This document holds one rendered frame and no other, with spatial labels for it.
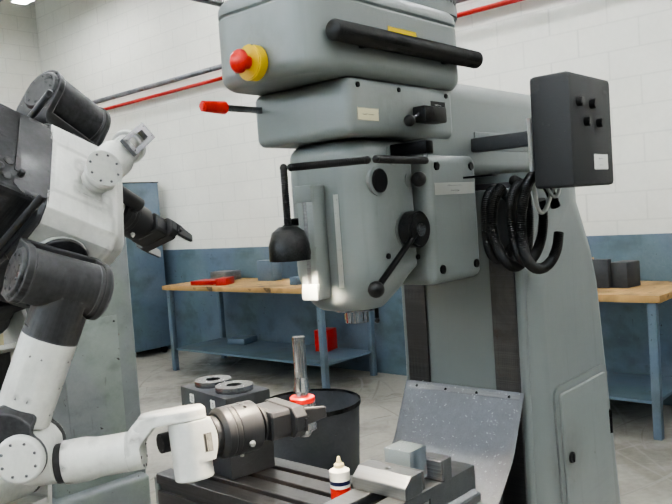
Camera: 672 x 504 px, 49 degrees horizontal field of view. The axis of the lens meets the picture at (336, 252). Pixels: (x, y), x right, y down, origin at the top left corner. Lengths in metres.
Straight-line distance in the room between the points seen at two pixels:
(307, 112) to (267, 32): 0.16
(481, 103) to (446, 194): 0.26
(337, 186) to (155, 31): 7.96
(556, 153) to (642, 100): 4.20
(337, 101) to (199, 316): 7.47
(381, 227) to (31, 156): 0.63
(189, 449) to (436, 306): 0.77
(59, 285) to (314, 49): 0.56
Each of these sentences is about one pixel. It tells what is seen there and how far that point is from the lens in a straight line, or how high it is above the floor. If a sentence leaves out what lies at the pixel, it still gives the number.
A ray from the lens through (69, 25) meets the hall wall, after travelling 10.85.
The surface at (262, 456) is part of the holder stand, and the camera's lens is 1.79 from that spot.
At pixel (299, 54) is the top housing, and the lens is 1.25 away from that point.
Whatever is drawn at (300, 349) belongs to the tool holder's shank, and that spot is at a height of 1.25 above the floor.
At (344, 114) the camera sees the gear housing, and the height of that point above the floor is 1.66.
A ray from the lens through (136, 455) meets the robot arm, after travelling 1.29.
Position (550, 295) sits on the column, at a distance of 1.75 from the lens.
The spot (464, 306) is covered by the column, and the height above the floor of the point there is 1.26.
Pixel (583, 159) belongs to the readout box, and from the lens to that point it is 1.46.
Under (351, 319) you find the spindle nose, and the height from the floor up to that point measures 1.29.
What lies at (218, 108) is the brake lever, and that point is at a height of 1.70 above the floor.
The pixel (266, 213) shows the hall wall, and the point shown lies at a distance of 7.69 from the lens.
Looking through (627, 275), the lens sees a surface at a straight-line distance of 5.13.
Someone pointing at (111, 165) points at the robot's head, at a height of 1.60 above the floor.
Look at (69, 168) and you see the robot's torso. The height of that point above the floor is 1.61.
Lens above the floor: 1.50
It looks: 3 degrees down
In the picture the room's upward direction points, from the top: 4 degrees counter-clockwise
